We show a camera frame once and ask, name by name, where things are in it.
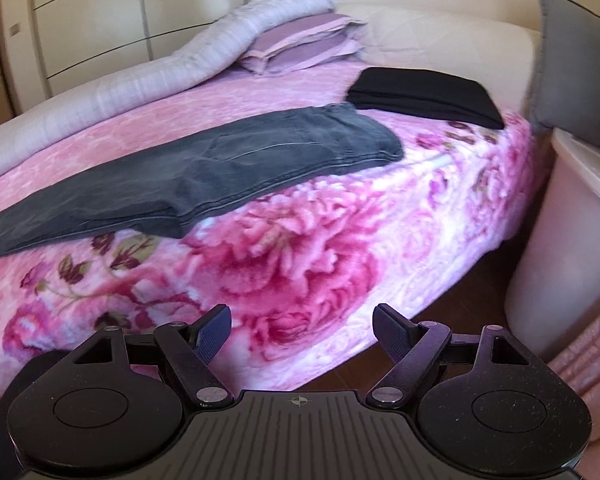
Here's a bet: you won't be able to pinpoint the white wardrobe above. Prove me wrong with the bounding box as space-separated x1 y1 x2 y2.
0 0 246 111

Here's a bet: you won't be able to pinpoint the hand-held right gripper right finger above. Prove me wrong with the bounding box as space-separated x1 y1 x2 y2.
371 304 528 408

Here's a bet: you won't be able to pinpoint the purple pillow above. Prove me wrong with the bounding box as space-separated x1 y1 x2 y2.
250 12 368 58
237 37 366 78

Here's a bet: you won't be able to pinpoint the pink floral blanket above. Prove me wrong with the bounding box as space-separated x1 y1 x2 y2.
0 57 533 401

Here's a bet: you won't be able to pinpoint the black folded garment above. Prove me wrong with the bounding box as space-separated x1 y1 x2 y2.
346 66 505 130

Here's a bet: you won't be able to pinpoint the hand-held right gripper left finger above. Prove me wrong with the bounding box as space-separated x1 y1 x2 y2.
72 304 232 406

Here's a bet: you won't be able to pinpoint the cream headboard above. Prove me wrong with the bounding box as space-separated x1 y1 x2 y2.
330 2 543 121

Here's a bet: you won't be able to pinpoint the white bedside table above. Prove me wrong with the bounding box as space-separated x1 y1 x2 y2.
505 127 600 361

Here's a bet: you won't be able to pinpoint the grey jeans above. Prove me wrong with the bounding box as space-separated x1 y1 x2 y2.
0 102 405 263

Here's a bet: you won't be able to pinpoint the grey cushion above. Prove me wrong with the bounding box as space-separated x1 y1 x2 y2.
530 0 600 133

